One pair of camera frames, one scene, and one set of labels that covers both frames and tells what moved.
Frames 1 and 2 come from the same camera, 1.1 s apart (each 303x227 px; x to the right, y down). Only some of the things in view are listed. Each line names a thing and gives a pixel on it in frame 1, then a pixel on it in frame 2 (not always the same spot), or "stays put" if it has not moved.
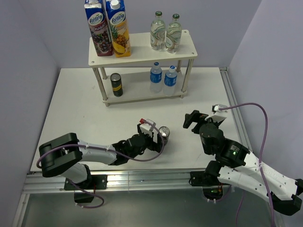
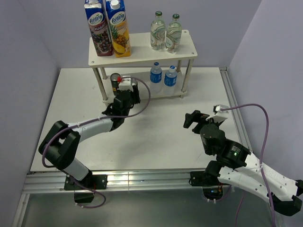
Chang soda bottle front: x=158 y=32 stays put
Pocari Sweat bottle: x=155 y=78 stays put
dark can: x=116 y=83 stays put
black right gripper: x=194 y=116 stays put
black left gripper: x=156 y=146 → x=135 y=95
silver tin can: x=164 y=132 → x=135 y=86
